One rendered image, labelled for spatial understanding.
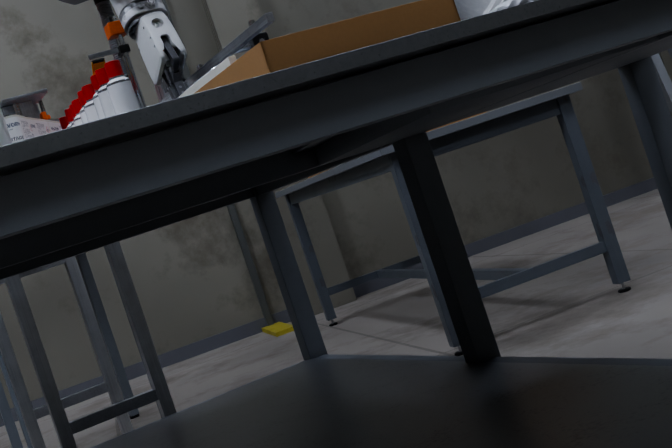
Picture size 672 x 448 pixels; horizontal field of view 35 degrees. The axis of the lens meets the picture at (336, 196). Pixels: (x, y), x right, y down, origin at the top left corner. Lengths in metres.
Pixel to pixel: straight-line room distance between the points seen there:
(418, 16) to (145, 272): 5.43
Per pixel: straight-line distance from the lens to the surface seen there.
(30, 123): 2.50
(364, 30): 1.24
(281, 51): 1.20
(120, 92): 2.22
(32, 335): 3.36
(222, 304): 6.66
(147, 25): 1.90
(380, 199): 6.87
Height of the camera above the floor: 0.69
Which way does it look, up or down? level
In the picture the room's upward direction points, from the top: 19 degrees counter-clockwise
